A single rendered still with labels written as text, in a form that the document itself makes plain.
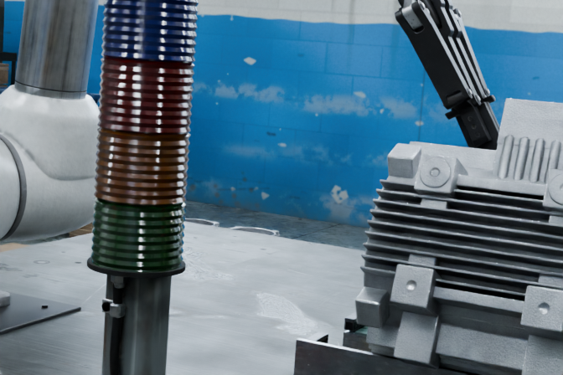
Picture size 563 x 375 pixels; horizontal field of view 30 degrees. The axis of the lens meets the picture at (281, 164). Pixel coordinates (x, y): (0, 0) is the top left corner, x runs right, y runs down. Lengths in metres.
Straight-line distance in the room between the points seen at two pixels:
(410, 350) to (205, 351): 0.51
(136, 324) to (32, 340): 0.65
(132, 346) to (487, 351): 0.28
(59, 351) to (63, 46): 0.43
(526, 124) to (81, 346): 0.66
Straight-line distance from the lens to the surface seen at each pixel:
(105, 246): 0.67
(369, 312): 0.84
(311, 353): 0.90
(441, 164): 0.82
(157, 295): 0.69
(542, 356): 0.81
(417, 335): 0.84
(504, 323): 0.82
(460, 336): 0.84
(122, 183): 0.66
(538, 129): 0.87
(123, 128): 0.66
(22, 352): 1.29
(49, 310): 1.45
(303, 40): 7.12
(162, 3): 0.65
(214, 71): 7.45
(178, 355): 1.29
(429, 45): 0.93
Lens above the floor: 1.18
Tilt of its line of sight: 7 degrees down
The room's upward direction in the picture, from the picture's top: 4 degrees clockwise
